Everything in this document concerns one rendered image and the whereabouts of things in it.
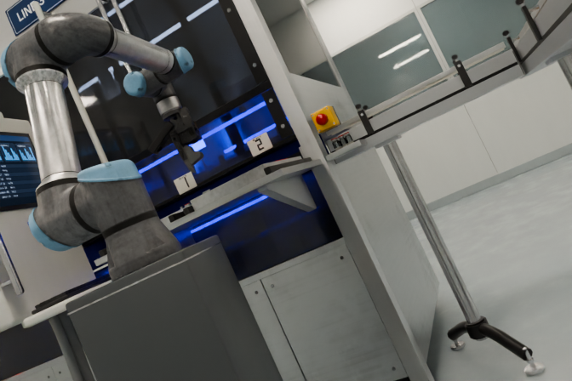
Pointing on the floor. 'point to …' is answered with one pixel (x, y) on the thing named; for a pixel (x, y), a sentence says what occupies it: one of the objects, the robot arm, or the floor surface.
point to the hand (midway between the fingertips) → (191, 170)
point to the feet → (479, 330)
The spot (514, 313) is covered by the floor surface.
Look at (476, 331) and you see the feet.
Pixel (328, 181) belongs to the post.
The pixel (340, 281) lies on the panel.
